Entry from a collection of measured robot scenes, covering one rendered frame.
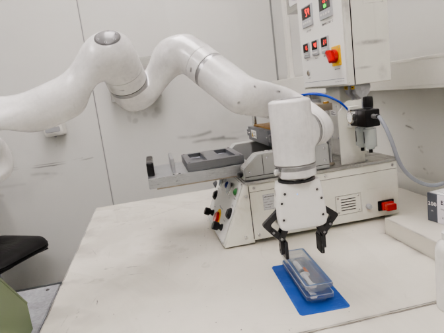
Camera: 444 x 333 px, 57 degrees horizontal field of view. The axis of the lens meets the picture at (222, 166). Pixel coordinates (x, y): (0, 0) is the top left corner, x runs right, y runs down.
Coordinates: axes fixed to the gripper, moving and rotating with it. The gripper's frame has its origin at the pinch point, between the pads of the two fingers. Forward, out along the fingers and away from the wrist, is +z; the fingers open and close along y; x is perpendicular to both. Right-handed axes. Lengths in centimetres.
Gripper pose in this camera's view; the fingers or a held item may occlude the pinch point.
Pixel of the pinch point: (302, 248)
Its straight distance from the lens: 89.7
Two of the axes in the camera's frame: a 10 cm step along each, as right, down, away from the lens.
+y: 9.8, -1.4, 1.0
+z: 1.3, 9.8, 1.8
